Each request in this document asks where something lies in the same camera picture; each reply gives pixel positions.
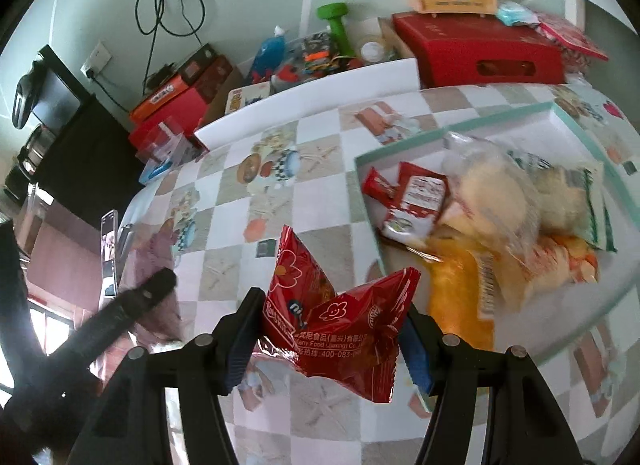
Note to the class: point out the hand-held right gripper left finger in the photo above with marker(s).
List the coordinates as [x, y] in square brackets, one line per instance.
[240, 345]

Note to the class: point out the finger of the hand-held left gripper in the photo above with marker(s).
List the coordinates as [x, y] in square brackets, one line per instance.
[135, 302]

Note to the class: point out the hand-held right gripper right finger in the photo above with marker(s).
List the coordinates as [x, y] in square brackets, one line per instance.
[417, 355]

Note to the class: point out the yellow snack packet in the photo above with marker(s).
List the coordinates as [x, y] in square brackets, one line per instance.
[455, 295]

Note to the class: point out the red snack packet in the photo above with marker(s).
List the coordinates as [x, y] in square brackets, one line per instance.
[340, 335]

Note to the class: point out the dark red biscuit packet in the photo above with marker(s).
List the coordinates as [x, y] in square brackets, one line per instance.
[415, 200]

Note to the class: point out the beige egg roll packet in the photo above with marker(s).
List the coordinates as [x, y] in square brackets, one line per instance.
[560, 260]

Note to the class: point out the small red candy packet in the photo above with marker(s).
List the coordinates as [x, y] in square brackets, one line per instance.
[376, 185]

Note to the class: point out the clear packaged bun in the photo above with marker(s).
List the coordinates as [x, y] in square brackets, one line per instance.
[490, 195]

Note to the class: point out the clear rice cracker packet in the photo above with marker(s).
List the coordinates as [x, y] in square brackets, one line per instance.
[560, 195]

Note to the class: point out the green and white snack packet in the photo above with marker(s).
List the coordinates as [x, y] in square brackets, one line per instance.
[597, 215]

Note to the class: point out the teal box lid tray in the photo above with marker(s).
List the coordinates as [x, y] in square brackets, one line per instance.
[530, 127]

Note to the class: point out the smartphone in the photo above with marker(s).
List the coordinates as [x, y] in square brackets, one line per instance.
[107, 250]

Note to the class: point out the brown flat panel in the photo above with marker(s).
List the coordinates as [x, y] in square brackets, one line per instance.
[60, 245]

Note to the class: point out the blue tissue box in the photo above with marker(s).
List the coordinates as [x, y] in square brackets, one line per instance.
[157, 170]

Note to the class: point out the black cabinet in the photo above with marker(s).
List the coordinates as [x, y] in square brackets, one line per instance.
[85, 155]

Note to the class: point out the clear acrylic box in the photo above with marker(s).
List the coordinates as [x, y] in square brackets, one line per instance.
[160, 140]

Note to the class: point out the kettle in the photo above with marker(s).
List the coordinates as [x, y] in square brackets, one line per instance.
[37, 147]

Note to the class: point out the dark red box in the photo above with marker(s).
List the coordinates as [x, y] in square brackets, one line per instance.
[175, 117]

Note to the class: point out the black appliance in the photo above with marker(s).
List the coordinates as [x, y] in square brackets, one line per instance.
[60, 90]

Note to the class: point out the black power adapter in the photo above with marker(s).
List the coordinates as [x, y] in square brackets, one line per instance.
[160, 76]

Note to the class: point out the yellow and white carton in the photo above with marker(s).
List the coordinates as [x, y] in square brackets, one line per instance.
[245, 97]

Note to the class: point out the white board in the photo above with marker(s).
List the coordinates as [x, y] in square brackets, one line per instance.
[310, 100]

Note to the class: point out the blue water bottle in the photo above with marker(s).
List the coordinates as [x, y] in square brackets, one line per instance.
[270, 55]

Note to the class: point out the colourful toy bag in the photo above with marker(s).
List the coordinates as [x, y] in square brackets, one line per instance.
[320, 52]

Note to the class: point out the small jar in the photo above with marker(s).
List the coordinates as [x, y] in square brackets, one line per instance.
[373, 52]

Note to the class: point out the red gift box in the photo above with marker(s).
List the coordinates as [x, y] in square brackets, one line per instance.
[475, 45]

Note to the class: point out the cardboard box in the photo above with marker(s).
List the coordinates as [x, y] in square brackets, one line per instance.
[397, 37]

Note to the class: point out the green dumbbell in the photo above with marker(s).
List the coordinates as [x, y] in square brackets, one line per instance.
[335, 22]

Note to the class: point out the red patterned bag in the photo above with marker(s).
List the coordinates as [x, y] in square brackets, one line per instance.
[575, 40]

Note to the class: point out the blue face mask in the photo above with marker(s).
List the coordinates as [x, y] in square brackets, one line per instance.
[515, 15]

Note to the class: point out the white wall socket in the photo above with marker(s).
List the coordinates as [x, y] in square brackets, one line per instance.
[97, 60]

